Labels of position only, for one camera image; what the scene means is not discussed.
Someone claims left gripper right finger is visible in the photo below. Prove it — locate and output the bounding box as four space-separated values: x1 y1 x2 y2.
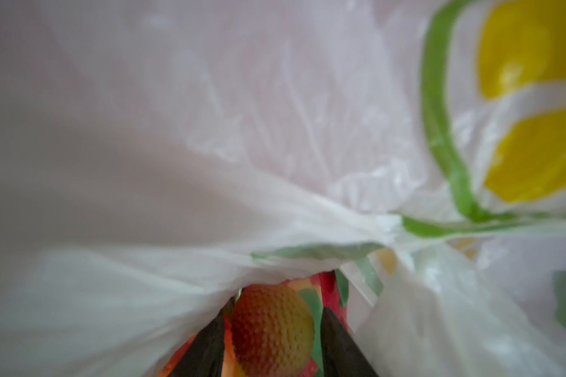
320 307 378 377

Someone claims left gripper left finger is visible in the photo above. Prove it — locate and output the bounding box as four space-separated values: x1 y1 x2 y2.
168 309 226 377

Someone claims red fake dragon fruit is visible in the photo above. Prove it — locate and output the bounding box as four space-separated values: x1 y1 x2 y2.
157 270 352 377

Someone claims white lemon print plastic bag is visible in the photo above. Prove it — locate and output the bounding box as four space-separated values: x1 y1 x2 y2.
0 1 566 376

